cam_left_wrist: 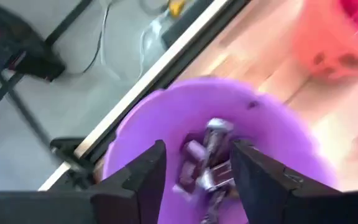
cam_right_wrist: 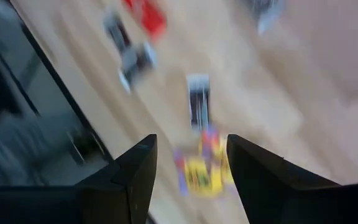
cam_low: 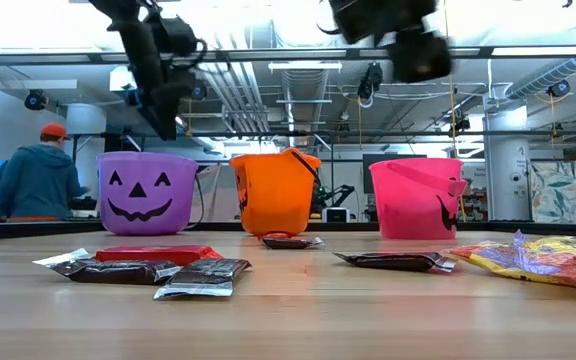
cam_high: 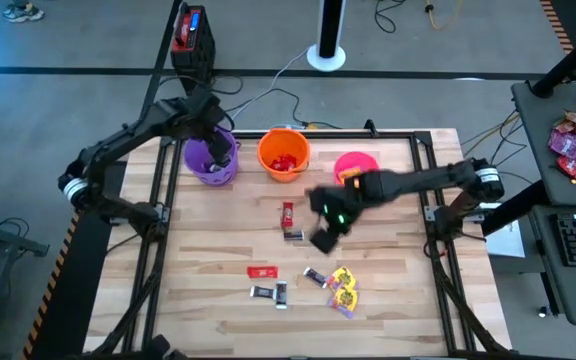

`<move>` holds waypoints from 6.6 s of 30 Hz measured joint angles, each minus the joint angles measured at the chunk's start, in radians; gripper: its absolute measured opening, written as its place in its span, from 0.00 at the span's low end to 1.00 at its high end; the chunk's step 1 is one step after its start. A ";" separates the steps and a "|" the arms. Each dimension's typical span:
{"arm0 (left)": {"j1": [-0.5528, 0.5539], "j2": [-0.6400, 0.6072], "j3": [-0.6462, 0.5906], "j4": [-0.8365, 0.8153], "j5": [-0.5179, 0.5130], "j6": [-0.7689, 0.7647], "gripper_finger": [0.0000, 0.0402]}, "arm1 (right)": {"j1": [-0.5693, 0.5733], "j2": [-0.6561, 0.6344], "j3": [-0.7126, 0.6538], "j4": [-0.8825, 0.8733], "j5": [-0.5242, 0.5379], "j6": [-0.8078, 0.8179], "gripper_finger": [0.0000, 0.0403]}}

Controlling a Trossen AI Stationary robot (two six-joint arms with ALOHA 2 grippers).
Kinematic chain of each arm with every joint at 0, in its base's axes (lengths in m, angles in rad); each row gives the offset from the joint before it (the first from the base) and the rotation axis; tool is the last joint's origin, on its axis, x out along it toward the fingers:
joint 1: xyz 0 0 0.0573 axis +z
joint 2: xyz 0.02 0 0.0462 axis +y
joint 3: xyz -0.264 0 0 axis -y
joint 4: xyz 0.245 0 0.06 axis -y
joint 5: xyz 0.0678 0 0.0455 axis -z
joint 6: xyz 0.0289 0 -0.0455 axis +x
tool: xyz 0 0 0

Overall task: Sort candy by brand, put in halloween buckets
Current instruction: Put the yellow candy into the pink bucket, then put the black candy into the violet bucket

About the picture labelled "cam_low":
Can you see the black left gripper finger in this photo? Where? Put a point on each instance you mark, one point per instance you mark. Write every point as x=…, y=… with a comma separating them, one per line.
x=158, y=120
x=174, y=115

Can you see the dark brown Hershey's candy bar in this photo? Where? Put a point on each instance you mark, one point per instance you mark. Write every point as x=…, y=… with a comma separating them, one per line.
x=203, y=275
x=290, y=243
x=118, y=272
x=398, y=261

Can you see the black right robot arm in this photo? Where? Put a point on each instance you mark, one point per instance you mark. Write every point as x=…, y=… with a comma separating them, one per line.
x=378, y=17

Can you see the black background robot arm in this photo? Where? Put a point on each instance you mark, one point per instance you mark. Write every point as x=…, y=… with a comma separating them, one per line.
x=335, y=192

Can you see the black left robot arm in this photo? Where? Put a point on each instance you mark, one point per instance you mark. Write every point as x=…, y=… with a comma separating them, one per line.
x=138, y=45

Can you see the white ceiling air unit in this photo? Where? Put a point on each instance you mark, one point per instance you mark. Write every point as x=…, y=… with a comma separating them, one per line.
x=120, y=80

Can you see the purple pumpkin-face bucket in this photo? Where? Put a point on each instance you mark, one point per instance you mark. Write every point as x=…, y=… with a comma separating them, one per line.
x=118, y=215

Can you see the black overhead crossbar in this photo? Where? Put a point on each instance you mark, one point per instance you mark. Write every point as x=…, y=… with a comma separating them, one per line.
x=268, y=53

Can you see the white ceiling light fixture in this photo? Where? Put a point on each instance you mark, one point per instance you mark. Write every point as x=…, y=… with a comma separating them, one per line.
x=305, y=65

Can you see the orange pumpkin-face bucket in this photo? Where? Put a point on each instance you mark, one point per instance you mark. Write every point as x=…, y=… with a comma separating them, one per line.
x=273, y=200

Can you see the person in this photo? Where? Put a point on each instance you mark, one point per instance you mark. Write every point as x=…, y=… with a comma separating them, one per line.
x=38, y=180

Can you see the white round column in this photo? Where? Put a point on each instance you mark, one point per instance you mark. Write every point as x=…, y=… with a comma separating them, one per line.
x=508, y=170

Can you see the pink pumpkin-face bucket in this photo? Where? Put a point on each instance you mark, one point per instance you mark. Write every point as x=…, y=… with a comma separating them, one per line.
x=408, y=210

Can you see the patterned partition screen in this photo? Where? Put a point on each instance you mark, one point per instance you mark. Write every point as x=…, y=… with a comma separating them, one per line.
x=563, y=192

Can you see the black ceiling-mounted camera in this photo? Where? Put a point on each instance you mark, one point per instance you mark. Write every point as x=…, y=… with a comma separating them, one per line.
x=200, y=91
x=370, y=80
x=35, y=100
x=559, y=88

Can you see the black wall screen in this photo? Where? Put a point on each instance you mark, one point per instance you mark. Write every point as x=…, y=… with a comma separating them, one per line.
x=366, y=175

